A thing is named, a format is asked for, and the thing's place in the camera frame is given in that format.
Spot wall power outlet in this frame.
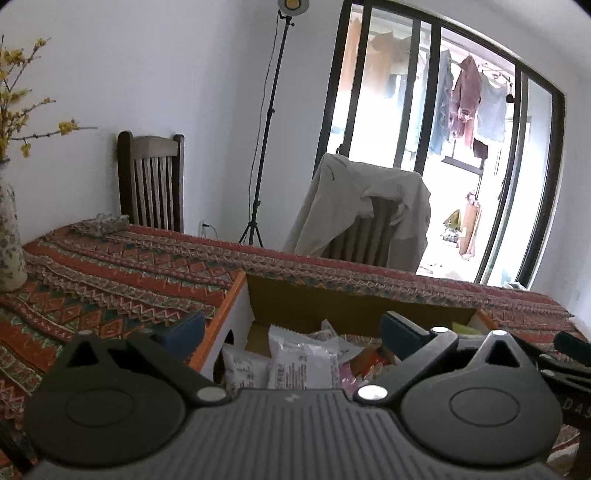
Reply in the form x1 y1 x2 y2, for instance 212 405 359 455
199 221 211 237

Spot patterned red tablecloth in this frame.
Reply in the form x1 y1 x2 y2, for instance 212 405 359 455
1 226 578 479

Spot tripod lamp stand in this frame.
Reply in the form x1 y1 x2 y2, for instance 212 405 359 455
237 0 312 247

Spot floral ceramic vase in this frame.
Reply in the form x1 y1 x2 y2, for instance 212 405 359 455
0 158 27 293

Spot grey hanging shirt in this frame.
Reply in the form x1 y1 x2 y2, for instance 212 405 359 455
476 73 508 143

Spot dark wooden chair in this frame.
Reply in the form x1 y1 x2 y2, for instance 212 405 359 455
116 131 184 233

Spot pink packet in box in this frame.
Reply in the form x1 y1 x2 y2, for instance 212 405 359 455
339 363 369 399

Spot chair with grey jacket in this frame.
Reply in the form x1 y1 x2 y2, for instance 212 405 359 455
322 197 403 267

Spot cardboard box orange outside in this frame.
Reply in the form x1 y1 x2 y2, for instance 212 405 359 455
188 270 497 380

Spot dark red hanging shirt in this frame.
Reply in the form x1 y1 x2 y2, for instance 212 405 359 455
450 55 482 148

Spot black sliding door frame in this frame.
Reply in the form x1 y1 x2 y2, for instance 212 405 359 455
318 1 565 287

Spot white snack packets in box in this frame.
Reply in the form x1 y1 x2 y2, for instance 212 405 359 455
222 320 363 394

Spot yellow flower branches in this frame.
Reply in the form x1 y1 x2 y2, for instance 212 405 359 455
1 34 95 164

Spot folded floral cloth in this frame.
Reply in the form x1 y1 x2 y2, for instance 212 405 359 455
71 213 130 238

